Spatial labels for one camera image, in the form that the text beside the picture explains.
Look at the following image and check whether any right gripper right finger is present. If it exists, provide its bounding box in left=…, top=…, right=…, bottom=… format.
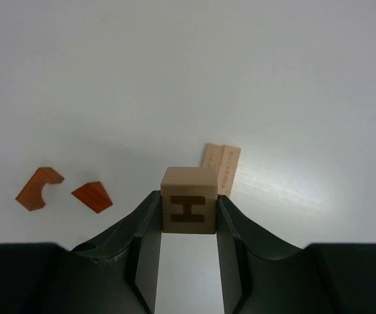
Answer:
left=216, top=196, right=376, bottom=313

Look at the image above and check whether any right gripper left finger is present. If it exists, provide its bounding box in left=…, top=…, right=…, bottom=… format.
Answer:
left=0, top=191, right=162, bottom=313

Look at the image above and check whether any orange wedge wood block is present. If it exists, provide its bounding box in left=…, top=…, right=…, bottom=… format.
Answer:
left=71, top=181, right=113, bottom=214

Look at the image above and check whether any orange arch wood block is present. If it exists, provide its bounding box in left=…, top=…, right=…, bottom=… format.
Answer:
left=16, top=167, right=64, bottom=211

